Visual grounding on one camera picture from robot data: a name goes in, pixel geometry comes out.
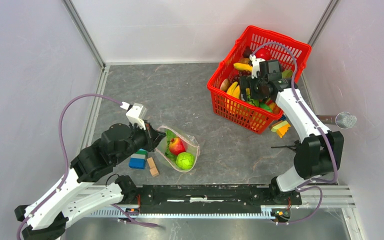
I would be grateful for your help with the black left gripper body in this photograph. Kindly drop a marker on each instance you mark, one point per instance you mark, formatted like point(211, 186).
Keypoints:
point(143, 139)

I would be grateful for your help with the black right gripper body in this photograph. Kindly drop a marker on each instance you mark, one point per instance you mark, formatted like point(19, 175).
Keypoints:
point(255, 86)

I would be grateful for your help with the red toy apple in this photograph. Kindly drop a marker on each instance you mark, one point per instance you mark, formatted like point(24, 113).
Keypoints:
point(177, 146)

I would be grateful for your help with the single yellow toy banana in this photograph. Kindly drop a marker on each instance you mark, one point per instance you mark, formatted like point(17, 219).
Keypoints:
point(242, 67)

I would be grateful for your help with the clear zip top bag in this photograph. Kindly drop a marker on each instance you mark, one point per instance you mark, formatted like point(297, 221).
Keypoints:
point(162, 151)

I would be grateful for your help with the red toy tomato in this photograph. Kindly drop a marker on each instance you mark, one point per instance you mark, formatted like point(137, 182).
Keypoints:
point(264, 53)

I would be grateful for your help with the green toy lime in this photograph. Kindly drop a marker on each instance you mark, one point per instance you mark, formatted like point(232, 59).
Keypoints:
point(185, 160)

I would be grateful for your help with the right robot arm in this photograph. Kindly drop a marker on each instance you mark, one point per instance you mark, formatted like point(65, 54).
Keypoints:
point(319, 149)

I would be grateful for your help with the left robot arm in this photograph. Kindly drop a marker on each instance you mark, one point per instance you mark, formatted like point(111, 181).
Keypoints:
point(50, 216)

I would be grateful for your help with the red plastic basket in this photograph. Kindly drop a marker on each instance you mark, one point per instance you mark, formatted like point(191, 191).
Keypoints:
point(240, 112)

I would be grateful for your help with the blue green block stack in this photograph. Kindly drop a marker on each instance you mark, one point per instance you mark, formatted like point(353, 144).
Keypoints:
point(138, 160)

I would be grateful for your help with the wooden cube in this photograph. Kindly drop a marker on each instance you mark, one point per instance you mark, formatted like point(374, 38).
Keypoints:
point(151, 163)
point(154, 171)

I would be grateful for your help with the yellow toy bananas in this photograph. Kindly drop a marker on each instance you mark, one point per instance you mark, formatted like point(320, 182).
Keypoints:
point(234, 90)

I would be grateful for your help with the dark green leafy vegetable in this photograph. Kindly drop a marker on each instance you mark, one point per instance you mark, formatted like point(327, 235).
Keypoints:
point(287, 74)

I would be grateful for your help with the brown toy potato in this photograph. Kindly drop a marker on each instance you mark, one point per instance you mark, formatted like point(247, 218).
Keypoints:
point(245, 61)

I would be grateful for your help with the dark purple toy fig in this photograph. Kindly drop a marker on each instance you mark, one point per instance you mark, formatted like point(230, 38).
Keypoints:
point(247, 52)

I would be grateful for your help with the yellow green block pile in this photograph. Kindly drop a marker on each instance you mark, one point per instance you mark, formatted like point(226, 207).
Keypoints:
point(280, 128)

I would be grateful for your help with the silver microphone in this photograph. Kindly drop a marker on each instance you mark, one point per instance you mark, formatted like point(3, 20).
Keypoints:
point(343, 120)

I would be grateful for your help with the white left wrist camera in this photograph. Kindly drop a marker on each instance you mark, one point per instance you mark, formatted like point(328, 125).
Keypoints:
point(135, 113)

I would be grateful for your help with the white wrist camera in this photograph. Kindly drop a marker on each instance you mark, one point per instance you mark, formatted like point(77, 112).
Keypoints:
point(255, 64)
point(135, 113)

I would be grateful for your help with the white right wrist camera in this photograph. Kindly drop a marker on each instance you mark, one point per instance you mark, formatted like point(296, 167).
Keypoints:
point(255, 64)

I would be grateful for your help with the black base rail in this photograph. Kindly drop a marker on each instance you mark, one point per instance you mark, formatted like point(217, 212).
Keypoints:
point(208, 198)

